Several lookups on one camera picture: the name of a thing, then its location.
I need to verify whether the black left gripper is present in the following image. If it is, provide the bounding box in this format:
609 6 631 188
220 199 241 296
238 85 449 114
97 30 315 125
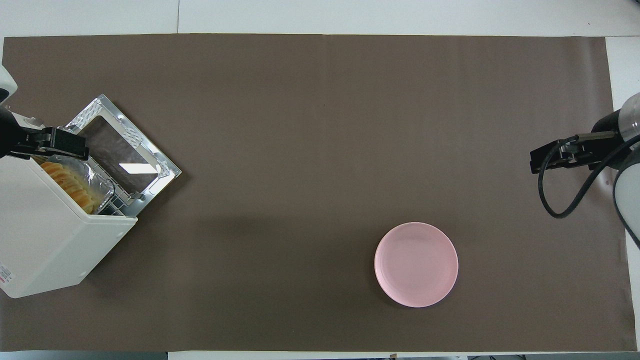
0 108 91 161

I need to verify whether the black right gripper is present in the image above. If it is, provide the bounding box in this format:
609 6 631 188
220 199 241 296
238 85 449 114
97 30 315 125
530 112 626 174

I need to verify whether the golden bread loaf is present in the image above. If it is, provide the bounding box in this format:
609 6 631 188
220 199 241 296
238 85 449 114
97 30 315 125
40 161 97 214

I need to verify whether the aluminium foil tray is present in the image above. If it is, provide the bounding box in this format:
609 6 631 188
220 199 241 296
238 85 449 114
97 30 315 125
32 153 116 216

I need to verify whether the glass oven door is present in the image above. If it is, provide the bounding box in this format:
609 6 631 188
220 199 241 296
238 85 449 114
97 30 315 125
65 94 182 199

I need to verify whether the white toaster oven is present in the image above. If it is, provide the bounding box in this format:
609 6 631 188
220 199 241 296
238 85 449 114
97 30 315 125
0 113 138 299

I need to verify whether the pink round plate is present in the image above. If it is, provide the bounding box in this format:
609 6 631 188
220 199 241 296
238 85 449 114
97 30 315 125
374 222 459 308

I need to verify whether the brown table mat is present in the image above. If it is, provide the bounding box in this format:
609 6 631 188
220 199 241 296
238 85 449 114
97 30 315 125
0 34 637 352

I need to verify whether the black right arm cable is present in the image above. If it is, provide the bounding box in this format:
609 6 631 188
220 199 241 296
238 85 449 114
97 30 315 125
537 135 640 250

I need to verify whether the metal oven wire rack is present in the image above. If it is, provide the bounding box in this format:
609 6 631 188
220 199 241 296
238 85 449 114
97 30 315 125
95 192 138 217

